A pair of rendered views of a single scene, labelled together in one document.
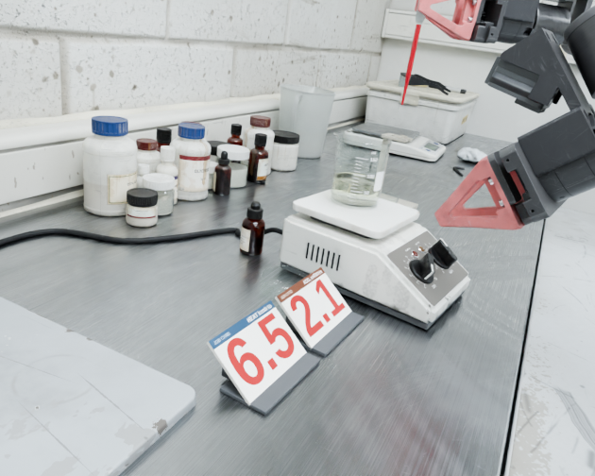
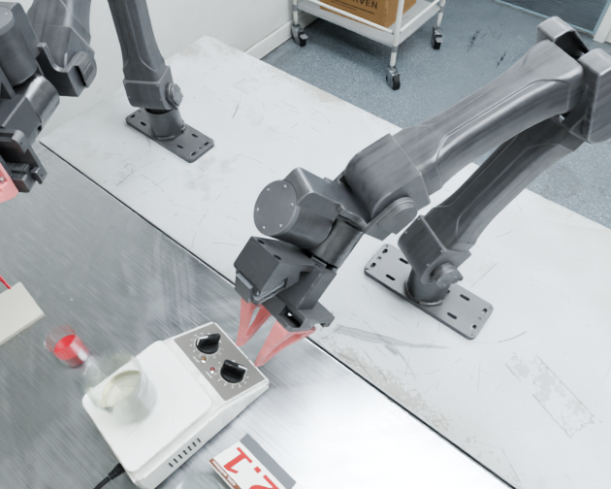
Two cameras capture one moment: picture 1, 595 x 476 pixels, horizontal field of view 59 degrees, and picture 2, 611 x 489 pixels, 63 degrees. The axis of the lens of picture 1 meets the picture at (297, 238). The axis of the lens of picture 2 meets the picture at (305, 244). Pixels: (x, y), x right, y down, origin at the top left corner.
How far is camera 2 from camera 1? 0.55 m
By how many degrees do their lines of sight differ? 63
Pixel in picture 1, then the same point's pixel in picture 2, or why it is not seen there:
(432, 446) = (382, 438)
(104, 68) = not seen: outside the picture
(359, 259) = (212, 423)
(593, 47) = (302, 238)
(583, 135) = (329, 277)
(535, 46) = (280, 271)
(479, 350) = (293, 359)
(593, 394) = (338, 310)
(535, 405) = (349, 354)
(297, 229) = (154, 471)
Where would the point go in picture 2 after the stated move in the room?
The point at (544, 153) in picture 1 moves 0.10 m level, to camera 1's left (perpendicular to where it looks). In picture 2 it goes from (313, 299) to (287, 386)
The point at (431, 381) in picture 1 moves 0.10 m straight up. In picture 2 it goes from (325, 410) to (326, 384)
